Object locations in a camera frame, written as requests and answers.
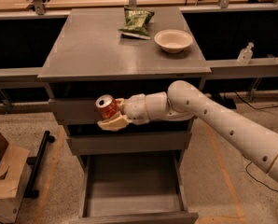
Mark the black metal stand foot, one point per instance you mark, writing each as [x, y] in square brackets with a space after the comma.
[35, 162]

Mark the grey middle drawer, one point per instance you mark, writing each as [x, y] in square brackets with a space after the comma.
[128, 143]

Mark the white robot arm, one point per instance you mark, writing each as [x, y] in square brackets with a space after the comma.
[183, 101]

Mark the black table foot bracket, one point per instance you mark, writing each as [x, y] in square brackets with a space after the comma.
[223, 100]

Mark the clear sanitizer bottle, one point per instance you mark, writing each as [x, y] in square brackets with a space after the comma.
[246, 54]

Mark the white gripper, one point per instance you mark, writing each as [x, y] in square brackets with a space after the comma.
[135, 108]

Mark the red coke can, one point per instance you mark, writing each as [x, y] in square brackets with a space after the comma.
[107, 106]

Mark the grey drawer cabinet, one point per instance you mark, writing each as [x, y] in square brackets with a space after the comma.
[91, 57]

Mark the cardboard box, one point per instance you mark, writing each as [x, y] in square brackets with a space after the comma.
[14, 176]

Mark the grey open bottom drawer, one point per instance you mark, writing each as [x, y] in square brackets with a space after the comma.
[133, 188]

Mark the grey top drawer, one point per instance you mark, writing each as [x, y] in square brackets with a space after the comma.
[83, 111]

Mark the white paper bowl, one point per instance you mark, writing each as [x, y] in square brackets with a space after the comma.
[173, 41]

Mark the green chip bag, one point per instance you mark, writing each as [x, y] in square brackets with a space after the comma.
[136, 21]

